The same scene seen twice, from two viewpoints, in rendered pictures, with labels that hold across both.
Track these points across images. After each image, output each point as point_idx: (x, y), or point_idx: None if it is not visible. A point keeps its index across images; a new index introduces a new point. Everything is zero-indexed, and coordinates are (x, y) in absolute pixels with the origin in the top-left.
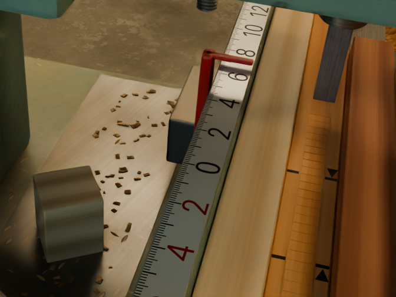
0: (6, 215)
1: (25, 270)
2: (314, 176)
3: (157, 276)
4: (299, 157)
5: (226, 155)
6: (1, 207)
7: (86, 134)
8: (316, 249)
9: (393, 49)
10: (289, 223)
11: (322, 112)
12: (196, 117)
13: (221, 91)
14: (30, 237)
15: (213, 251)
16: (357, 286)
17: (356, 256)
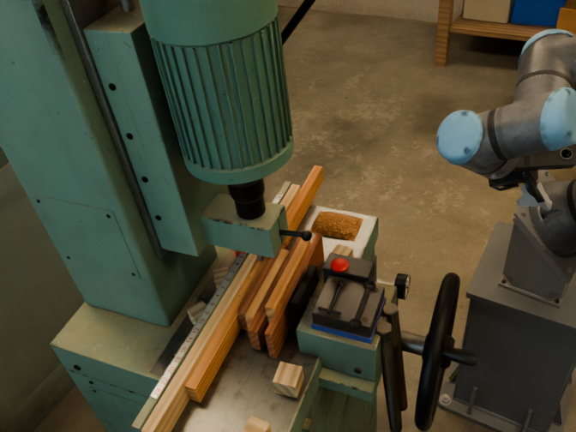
0: (208, 279)
1: (212, 295)
2: (253, 279)
3: (213, 299)
4: (252, 274)
5: (232, 276)
6: (207, 277)
7: (234, 252)
8: (246, 294)
9: (285, 244)
10: (243, 289)
11: (262, 262)
12: None
13: (237, 261)
14: (214, 285)
15: (225, 295)
16: (246, 301)
17: (249, 296)
